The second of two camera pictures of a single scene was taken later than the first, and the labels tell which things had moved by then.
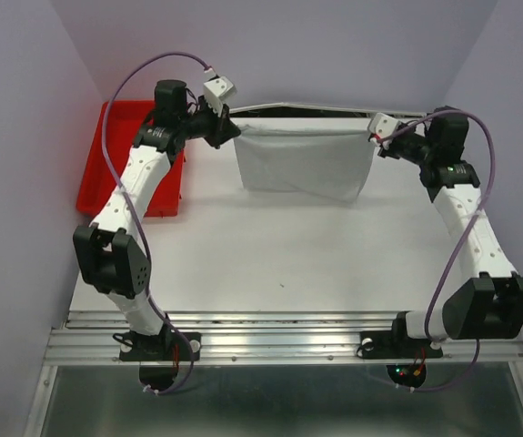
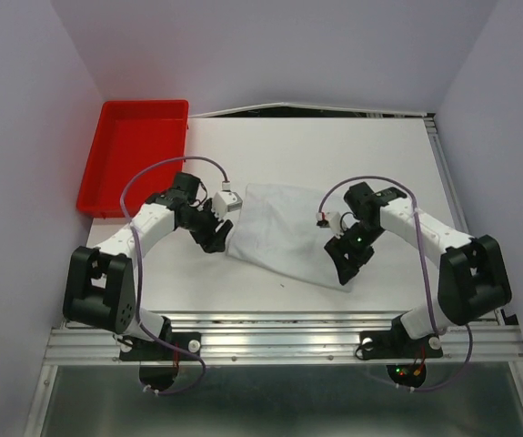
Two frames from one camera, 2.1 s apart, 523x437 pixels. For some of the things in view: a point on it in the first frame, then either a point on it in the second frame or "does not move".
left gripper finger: [226, 131] → [212, 242]
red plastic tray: [123, 120] does not move
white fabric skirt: [322, 164] → [280, 227]
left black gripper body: [205, 122] → [204, 221]
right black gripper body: [411, 147] → [359, 238]
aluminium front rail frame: [263, 338] does not move
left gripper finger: [230, 128] → [223, 231]
